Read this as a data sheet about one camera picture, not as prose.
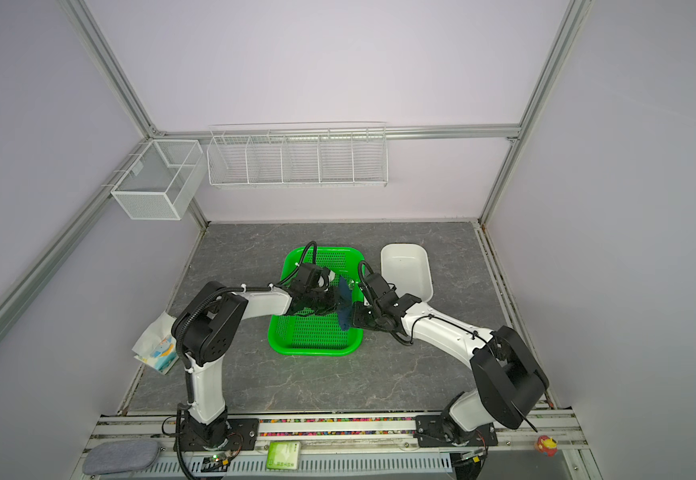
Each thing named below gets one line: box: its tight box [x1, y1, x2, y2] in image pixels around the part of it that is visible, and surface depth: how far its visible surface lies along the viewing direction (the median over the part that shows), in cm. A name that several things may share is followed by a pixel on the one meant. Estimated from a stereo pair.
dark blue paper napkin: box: [337, 275, 353, 331], surface depth 95 cm
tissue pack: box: [132, 310, 179, 375], surface depth 84 cm
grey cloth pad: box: [82, 439, 160, 475], surface depth 71 cm
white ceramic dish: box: [380, 243, 434, 302], surface depth 107 cm
